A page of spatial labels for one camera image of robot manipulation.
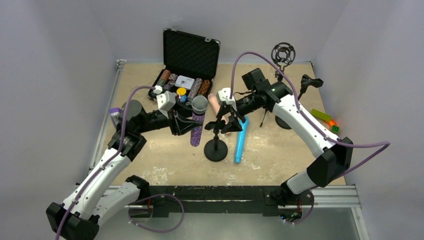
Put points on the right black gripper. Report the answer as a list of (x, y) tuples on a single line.
[(232, 112)]

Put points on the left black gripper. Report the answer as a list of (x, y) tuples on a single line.
[(173, 122)]

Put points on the pink microphone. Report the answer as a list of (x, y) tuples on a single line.
[(213, 101)]

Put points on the purple glitter microphone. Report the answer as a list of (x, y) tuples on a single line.
[(199, 106)]

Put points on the black round-base clip stand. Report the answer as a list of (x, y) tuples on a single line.
[(215, 150)]

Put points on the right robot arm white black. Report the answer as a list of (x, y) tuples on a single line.
[(332, 156)]

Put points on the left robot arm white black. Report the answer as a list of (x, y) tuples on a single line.
[(86, 209)]

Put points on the blue microphone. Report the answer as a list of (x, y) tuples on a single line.
[(241, 137)]

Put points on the yellow dealer chip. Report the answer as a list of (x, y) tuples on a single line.
[(181, 91)]

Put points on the white card deck box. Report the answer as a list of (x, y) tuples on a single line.
[(184, 82)]

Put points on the black poker chip case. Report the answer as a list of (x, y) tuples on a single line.
[(190, 55)]

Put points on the purple metronome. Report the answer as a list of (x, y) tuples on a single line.
[(114, 114)]

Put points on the green lego brick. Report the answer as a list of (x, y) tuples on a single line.
[(320, 115)]

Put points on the orange toy piece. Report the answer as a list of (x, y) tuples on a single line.
[(331, 123)]

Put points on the small green block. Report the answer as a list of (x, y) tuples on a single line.
[(335, 129)]

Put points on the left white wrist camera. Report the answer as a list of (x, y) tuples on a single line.
[(165, 99)]

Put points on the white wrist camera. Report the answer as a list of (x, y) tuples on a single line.
[(226, 98), (165, 99)]

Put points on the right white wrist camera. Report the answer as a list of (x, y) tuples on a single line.
[(226, 98)]

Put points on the black tripod shock-mount stand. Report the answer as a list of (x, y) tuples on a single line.
[(282, 55)]

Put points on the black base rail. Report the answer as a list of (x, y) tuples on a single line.
[(267, 200)]

